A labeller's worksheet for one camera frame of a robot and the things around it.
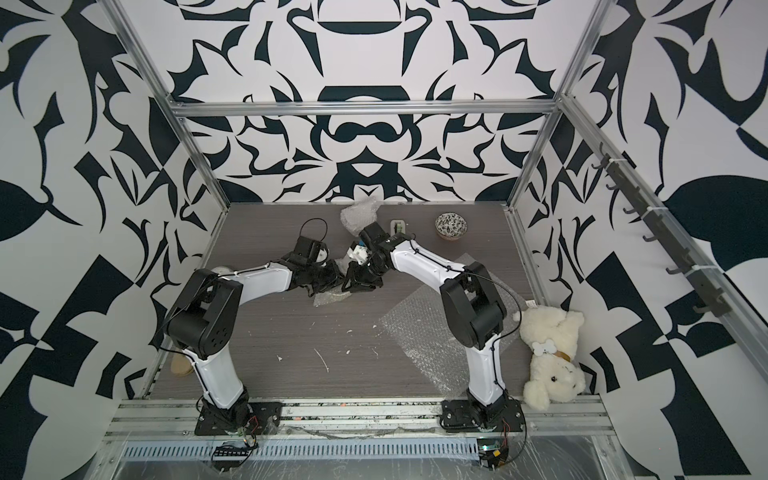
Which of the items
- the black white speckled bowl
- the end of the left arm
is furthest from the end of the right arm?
the black white speckled bowl

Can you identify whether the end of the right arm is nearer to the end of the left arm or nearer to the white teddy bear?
the end of the left arm

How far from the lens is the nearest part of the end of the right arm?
70 centimetres
